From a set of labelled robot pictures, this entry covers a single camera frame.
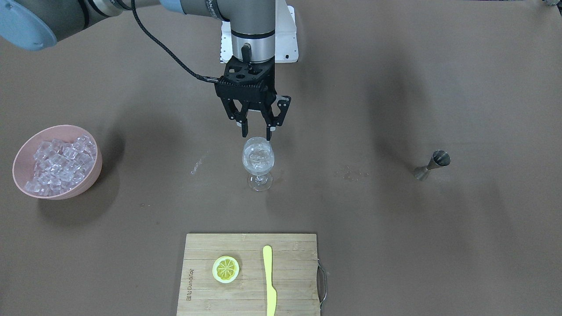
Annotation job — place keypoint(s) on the yellow plastic knife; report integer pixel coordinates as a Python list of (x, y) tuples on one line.
[(271, 293)]

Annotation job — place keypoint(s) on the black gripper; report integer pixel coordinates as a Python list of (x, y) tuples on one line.
[(251, 108)]

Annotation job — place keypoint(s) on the steel jigger measuring cup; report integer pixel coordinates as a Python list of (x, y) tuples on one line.
[(439, 159)]

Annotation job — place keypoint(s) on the white pedestal column base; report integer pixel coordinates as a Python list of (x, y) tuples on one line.
[(286, 43)]

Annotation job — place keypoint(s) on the yellow lemon slice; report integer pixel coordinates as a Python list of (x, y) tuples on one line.
[(225, 269)]

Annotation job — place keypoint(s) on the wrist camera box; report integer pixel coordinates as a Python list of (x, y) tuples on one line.
[(252, 82)]

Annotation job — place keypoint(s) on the pink bowl of ice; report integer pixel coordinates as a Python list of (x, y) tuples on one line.
[(57, 163)]

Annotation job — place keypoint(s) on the bamboo cutting board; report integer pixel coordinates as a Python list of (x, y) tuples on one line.
[(295, 268)]

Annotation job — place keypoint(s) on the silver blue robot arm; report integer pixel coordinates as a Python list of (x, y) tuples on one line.
[(254, 36)]

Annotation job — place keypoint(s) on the clear wine glass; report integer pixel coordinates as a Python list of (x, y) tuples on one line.
[(258, 159)]

